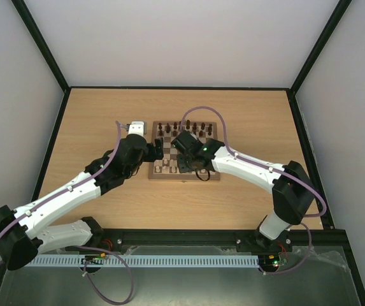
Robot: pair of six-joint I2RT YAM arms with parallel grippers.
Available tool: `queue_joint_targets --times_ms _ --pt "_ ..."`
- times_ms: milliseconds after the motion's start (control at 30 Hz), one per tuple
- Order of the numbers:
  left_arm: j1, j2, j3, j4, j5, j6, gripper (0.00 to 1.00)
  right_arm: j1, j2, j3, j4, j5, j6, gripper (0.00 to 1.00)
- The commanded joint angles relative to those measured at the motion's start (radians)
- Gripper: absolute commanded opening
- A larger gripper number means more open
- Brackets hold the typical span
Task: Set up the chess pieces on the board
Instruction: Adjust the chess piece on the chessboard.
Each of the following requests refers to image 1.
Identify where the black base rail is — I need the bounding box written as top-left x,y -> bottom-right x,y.
99,228 -> 266,248

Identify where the wooden chess board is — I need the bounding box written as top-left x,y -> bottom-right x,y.
148,120 -> 220,182

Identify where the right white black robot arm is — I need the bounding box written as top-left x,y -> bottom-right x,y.
171,131 -> 315,250

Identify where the black enclosure frame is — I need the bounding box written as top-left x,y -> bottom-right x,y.
0,0 -> 365,306

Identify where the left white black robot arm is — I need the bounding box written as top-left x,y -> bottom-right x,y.
0,133 -> 164,271

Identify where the light blue slotted cable duct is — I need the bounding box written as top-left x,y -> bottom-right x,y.
27,254 -> 259,268

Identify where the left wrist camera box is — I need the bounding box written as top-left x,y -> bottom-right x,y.
127,120 -> 147,136

